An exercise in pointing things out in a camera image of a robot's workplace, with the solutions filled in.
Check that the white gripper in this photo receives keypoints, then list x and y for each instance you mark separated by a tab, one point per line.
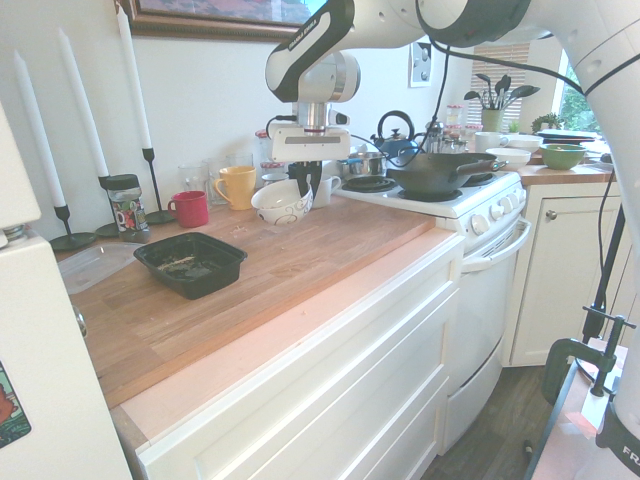
310	142

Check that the white bowl with swirl pattern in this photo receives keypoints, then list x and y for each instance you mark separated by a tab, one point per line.
280	212

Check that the large plain white mug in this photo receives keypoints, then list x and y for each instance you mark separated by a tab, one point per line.
325	190

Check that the small patterned white cup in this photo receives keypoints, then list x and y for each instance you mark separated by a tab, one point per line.
272	179

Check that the small glass jar checkered lid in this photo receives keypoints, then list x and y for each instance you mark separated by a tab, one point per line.
272	167

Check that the tall glass jar checkered lid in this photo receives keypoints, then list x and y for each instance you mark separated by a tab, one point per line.
262	147

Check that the stainless steel pot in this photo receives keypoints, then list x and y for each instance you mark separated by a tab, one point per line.
367	165

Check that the yellow mug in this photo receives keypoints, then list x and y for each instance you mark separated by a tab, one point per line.
240	187

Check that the clear drinking glass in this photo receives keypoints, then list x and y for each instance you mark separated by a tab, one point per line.
192	177
212	172
240	160

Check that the black wok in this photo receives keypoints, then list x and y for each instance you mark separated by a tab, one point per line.
425	175

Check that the red mug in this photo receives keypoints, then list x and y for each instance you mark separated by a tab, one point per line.
192	210

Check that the glass french press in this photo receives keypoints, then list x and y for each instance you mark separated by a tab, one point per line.
435	140

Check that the black plastic food container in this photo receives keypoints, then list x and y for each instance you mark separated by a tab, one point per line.
200	282

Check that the black candle holder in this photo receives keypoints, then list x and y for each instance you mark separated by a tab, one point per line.
70	241
155	200
105	230

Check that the stacked glass jar red lid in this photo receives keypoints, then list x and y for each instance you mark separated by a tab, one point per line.
455	114

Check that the spice jar with black lid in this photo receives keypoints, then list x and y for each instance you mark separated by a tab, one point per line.
129	210

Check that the white ceramic cup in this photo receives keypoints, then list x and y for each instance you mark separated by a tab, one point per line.
487	142

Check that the black kitchen utensil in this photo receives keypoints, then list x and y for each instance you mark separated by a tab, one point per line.
484	82
524	91
503	85
472	95

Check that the pale green utensil holder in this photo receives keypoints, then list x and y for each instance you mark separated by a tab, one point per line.
492	121

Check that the white drawer cabinet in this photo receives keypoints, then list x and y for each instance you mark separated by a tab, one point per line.
325	375

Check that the tall white taper candle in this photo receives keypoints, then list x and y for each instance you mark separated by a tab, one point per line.
134	85

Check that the white kitchen stove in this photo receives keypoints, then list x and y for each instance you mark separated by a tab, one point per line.
480	280

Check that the beige window blind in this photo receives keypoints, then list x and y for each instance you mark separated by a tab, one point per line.
500	75

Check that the white shallow dish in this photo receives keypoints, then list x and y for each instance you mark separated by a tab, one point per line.
525	142

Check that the clear plastic container lid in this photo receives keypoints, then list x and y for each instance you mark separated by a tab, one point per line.
90	265

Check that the medium white taper candle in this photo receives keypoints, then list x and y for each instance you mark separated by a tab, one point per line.
82	105

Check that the small green potted plant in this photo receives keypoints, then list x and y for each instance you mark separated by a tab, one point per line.
545	121

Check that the green bowl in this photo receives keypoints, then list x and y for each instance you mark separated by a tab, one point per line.
562	157

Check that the dark stacked plates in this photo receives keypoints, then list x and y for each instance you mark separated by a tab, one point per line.
570	135

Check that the white cabinet door with knob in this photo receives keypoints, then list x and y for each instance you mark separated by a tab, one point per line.
555	290

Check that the short white taper candle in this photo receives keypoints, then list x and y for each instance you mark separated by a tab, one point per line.
40	135

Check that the dark green screw clamp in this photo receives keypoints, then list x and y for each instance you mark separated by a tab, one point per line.
557	360

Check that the white refrigerator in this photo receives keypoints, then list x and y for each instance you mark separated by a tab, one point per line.
45	360

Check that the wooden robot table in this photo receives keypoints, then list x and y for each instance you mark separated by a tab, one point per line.
565	450

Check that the colourful rectangular fridge magnet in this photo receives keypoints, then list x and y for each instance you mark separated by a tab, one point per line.
10	410

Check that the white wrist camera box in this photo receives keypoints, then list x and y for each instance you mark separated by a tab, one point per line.
339	118

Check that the small white wall picture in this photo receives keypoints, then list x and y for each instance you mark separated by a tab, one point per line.
421	65

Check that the framed picture dark wood frame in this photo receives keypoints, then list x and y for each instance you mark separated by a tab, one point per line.
215	27

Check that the window with white frame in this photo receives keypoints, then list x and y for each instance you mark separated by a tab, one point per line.
575	105

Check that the black camera stand pole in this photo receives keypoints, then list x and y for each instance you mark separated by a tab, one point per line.
602	285

